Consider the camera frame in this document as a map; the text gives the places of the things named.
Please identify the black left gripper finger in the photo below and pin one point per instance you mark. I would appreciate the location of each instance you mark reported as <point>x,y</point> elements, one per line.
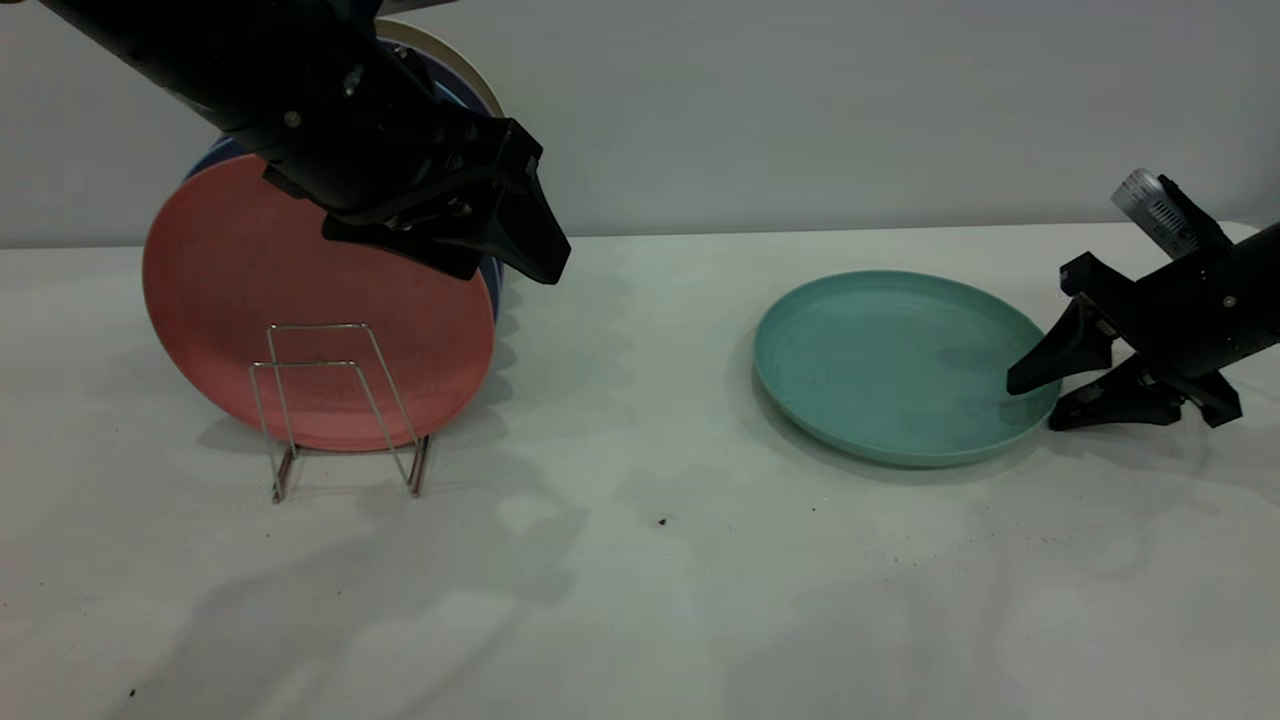
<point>440,252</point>
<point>535,240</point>

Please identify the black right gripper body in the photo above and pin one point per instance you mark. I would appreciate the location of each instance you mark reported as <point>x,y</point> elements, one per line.
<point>1170,320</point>

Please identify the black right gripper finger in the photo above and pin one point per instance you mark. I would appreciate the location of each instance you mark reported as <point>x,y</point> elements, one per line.
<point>1130,400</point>
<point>1070,350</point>

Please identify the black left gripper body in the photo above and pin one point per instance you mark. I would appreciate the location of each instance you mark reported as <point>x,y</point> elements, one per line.
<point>420,160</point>

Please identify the green round plate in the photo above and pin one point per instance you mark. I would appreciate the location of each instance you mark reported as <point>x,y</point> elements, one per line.
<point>880,360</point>

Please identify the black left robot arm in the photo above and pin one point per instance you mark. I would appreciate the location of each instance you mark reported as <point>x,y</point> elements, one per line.
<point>200,50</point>

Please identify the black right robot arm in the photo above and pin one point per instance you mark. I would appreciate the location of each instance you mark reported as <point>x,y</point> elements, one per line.
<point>1260,290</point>

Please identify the navy round plate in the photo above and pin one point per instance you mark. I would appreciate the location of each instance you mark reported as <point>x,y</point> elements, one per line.
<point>445,80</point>

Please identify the beige round plate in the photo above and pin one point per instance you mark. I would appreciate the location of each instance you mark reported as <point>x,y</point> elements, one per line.
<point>455,50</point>

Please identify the blue round plate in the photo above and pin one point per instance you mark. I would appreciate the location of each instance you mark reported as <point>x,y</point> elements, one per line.
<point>215,155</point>

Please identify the pink round plate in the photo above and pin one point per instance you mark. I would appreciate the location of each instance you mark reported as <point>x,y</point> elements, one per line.
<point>230,300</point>

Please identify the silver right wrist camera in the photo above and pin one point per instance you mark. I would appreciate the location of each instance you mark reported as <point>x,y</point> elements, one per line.
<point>1150,205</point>

